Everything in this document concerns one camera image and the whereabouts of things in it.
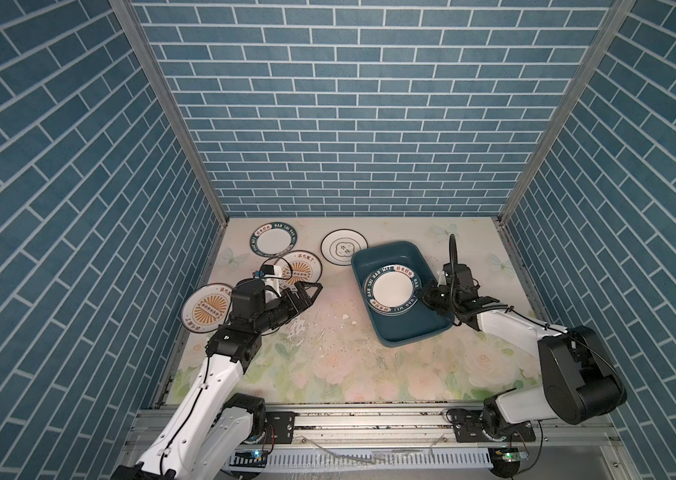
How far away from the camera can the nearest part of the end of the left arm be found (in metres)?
0.68

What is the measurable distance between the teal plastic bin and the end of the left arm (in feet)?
0.91

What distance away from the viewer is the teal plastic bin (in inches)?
34.4
